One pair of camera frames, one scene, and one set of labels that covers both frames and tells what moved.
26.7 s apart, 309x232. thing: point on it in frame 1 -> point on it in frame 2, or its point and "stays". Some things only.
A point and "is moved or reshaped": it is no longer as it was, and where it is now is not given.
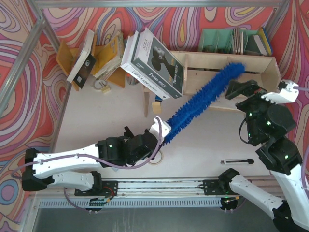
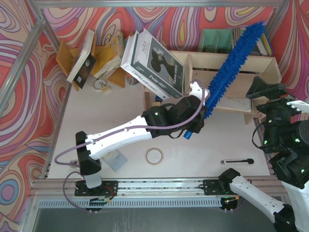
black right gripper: [247, 102] -> [269, 95]
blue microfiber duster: [204, 97] is moved or reshaped
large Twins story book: [149, 63] stays
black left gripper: [151, 139] -> [201, 116]
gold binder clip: [105, 89] stays
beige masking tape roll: [159, 162] stays
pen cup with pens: [132, 80] stays
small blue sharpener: [158, 98] stays
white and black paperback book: [85, 62] stays
